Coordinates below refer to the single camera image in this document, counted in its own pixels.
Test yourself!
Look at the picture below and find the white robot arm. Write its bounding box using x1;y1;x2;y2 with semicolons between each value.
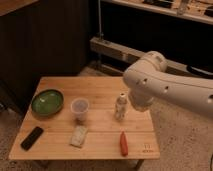
123;51;213;116

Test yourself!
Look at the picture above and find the clear plastic bottle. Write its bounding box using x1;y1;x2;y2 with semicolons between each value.
115;93;128;121

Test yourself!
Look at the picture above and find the clear plastic cup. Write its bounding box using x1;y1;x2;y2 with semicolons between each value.
70;98;89;121

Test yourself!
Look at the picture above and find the wooden side table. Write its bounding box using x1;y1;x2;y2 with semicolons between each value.
8;76;161;170

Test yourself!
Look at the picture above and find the vertical metal pole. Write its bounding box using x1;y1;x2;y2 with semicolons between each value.
98;0;104;41

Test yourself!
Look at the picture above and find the white snack packet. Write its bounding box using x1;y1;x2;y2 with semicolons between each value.
70;125;88;148

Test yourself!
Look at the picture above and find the green ceramic bowl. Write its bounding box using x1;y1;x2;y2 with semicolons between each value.
31;89;64;117

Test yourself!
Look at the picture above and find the orange carrot toy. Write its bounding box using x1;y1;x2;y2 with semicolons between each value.
120;132;128;156

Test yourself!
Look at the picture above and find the black remote control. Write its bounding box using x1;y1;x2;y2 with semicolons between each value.
20;127;44;151

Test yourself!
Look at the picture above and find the upper wooden shelf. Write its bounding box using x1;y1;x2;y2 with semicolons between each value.
103;0;213;25

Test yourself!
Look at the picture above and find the metal shelf rail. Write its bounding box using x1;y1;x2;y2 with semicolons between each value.
90;37;213;79

